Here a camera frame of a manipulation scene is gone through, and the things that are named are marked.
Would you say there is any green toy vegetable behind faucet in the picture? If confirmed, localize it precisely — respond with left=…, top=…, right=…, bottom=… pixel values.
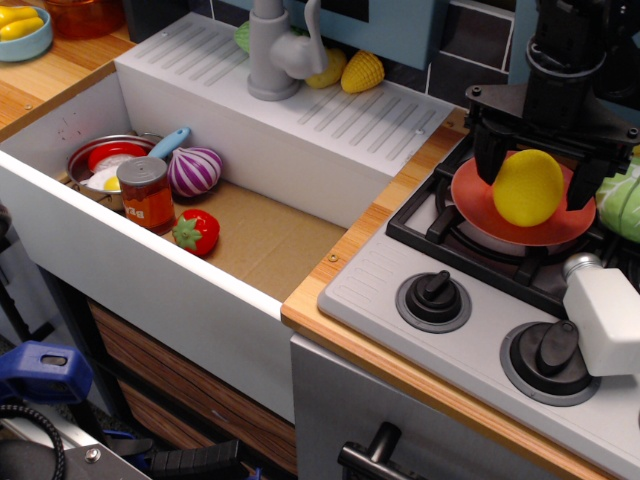
left=234, top=21, right=250, bottom=53

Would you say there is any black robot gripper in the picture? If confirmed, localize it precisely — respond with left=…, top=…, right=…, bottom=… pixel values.
left=466, top=67, right=639, bottom=211

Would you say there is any light blue bowl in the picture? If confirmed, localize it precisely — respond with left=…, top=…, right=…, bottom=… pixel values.
left=1, top=7, right=53, bottom=62

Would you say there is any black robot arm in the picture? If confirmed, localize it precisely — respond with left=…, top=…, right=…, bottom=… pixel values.
left=465, top=1, right=639, bottom=211

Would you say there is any toy fried egg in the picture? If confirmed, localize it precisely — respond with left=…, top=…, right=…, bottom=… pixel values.
left=85, top=166, right=121, bottom=192

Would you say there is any purple striped toy onion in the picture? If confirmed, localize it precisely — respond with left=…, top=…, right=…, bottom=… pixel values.
left=167, top=147, right=223, bottom=198

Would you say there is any green toy cabbage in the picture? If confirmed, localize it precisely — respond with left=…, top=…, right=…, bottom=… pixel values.
left=595, top=156, right=639, bottom=243

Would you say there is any black stove grate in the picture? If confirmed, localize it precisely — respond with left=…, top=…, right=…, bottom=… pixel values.
left=385, top=131, right=640, bottom=321

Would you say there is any white toy salt shaker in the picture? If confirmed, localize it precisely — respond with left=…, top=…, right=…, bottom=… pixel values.
left=563, top=253, right=639, bottom=377

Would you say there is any orange transparent cup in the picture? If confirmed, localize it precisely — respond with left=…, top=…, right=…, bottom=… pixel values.
left=44, top=0, right=126, bottom=40

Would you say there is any black left stove knob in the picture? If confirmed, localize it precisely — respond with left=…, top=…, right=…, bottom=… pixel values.
left=405, top=270, right=462, bottom=324

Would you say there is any light blue pot handle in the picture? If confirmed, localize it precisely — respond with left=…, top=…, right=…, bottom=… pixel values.
left=148, top=127, right=191, bottom=158

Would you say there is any yellow toy corn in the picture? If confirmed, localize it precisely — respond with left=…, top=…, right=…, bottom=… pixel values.
left=341, top=50, right=385, bottom=94

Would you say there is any silver toy pot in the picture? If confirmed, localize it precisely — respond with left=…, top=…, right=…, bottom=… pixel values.
left=66, top=133, right=162, bottom=211

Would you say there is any grey toy stove top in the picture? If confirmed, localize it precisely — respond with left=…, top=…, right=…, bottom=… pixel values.
left=318, top=217, right=639, bottom=479

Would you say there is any yellow toy banana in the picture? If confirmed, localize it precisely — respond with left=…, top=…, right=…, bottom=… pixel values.
left=1, top=6, right=44, bottom=42

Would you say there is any red white toy slice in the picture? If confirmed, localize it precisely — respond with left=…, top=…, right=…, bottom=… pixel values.
left=87, top=141, right=146, bottom=173

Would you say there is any yellow toy potato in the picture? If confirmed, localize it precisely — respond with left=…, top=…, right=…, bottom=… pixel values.
left=305, top=48, right=347, bottom=89

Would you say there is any red toy strawberry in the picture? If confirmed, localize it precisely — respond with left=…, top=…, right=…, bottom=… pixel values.
left=171, top=209, right=220, bottom=257

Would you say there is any yellow toy lemon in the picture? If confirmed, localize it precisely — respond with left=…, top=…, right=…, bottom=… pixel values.
left=492, top=149, right=564, bottom=227

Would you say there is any black oven door handle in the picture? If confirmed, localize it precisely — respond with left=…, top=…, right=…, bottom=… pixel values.
left=338, top=422, right=412, bottom=480

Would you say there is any orange toy beans can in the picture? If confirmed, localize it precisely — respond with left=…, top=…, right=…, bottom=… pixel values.
left=116, top=156, right=175, bottom=235

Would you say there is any pink plastic plate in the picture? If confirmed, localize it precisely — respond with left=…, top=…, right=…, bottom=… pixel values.
left=450, top=158, right=597, bottom=246

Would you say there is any white toy sink basin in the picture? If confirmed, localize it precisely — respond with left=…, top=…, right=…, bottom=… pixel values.
left=1, top=13, right=451, bottom=420

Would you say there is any black right stove knob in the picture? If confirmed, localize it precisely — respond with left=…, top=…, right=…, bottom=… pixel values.
left=507, top=320, right=593, bottom=397

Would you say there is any grey toy faucet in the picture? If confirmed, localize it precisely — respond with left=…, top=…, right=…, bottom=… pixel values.
left=247, top=1, right=328, bottom=101

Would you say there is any blue clamp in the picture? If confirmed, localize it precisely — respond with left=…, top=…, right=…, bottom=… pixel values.
left=1, top=341, right=94, bottom=404

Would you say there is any black stove knob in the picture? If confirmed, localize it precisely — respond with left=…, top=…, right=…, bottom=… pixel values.
left=507, top=320, right=593, bottom=397
left=405, top=270, right=462, bottom=324

